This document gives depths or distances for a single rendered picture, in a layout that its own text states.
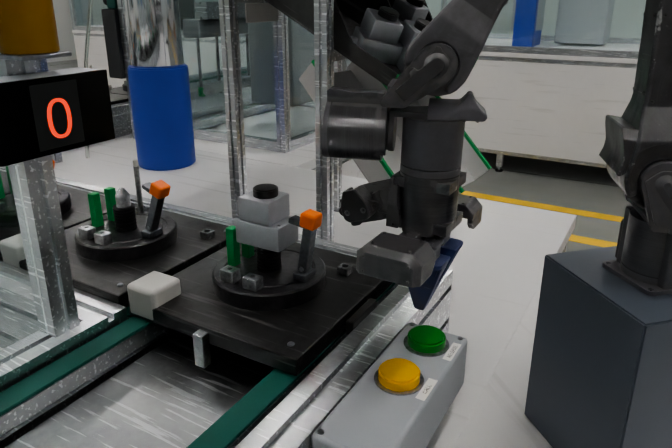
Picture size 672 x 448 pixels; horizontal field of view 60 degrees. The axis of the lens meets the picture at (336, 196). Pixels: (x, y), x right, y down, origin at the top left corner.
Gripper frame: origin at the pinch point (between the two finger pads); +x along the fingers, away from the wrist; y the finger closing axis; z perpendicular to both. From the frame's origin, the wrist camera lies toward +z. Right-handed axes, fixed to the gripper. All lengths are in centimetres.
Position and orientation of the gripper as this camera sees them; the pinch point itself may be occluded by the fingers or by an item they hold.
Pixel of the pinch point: (422, 278)
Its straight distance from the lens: 60.6
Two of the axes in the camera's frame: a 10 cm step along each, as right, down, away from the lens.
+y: -5.0, 2.8, -8.2
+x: -0.2, 9.4, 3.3
